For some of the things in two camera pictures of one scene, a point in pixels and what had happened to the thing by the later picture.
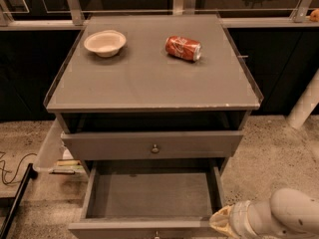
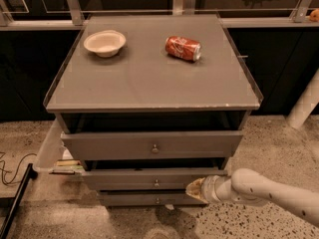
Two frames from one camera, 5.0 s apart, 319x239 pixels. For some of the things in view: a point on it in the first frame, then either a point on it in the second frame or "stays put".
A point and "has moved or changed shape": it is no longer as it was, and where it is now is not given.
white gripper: [238, 218] -> [208, 188]
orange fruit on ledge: [315, 15] stays put
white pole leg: [306, 104] stays put
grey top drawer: [150, 144] stays put
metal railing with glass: [47, 6] stays put
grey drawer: [151, 198] has moved or changed shape
